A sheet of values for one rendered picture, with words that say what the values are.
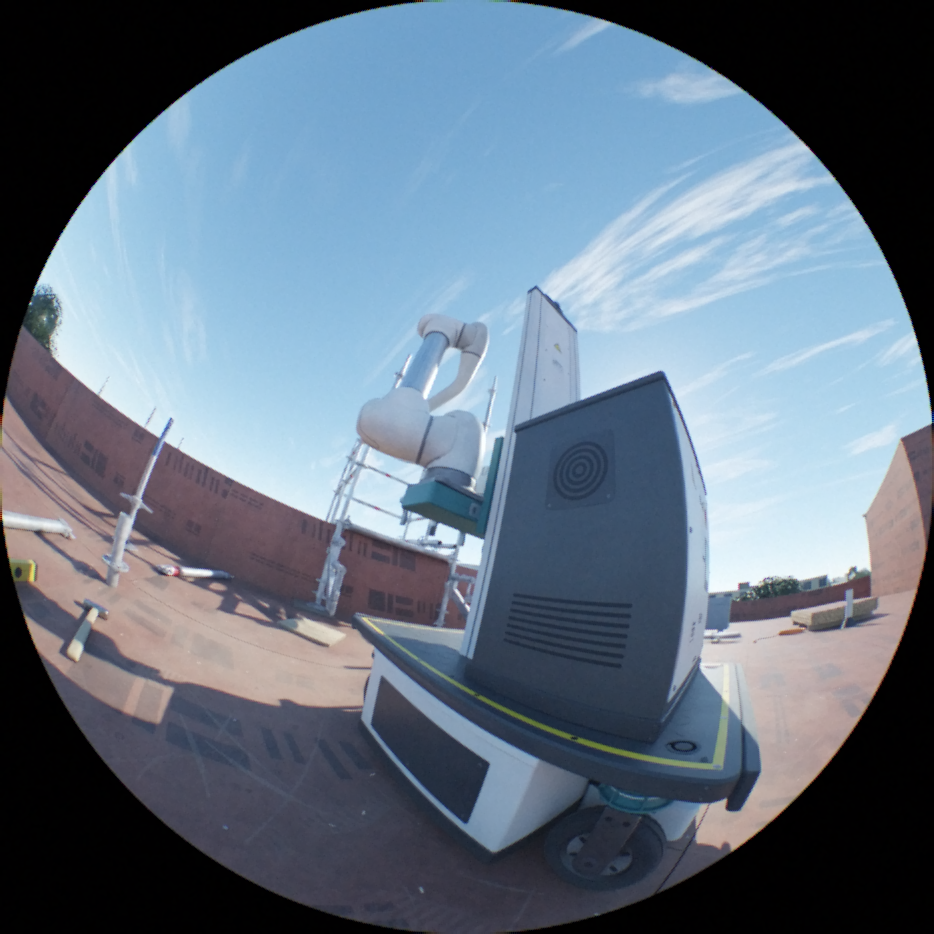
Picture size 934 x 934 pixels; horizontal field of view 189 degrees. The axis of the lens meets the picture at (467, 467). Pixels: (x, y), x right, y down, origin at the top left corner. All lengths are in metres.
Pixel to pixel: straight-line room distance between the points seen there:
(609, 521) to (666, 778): 0.33
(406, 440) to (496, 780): 0.76
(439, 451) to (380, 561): 1.83
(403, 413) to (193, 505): 2.09
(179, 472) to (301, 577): 1.34
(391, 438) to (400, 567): 1.89
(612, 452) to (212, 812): 0.84
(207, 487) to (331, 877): 2.42
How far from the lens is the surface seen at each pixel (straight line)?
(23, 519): 1.39
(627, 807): 0.43
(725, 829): 0.81
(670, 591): 0.37
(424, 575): 2.66
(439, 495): 0.69
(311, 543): 2.40
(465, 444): 0.78
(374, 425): 0.80
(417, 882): 0.56
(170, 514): 2.65
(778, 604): 11.58
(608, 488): 0.43
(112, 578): 1.29
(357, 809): 0.65
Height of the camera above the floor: 0.48
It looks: 24 degrees up
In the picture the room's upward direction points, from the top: 14 degrees clockwise
